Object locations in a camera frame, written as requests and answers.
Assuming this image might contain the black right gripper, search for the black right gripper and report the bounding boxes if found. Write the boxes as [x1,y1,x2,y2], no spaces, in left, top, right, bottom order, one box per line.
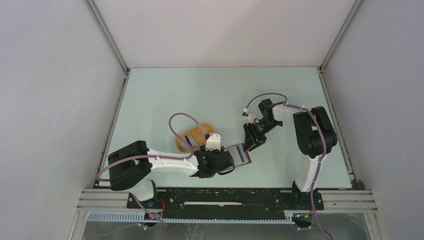
[242,118,281,152]

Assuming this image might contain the white striped credit cards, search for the white striped credit cards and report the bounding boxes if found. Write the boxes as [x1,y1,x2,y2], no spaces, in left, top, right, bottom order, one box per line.
[226,143,251,168]

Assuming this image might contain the brown leather card holder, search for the brown leather card holder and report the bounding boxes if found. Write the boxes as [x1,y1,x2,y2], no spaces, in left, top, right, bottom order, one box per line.
[218,143,252,175]

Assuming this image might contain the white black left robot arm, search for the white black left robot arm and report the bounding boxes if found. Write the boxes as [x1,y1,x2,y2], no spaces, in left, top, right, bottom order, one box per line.
[107,140,235,208]

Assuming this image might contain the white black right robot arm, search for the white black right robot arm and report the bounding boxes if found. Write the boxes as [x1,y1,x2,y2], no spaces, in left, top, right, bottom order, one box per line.
[242,98,338,209]

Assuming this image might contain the orange plastic tray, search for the orange plastic tray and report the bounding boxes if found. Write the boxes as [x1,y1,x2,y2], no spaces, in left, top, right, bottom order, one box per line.
[174,126,207,153]

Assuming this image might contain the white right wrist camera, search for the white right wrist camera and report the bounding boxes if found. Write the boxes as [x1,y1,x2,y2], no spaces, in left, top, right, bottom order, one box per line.
[242,108,259,124]

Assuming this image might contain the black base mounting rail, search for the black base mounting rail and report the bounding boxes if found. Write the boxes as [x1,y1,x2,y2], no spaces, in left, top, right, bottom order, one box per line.
[142,187,325,221]

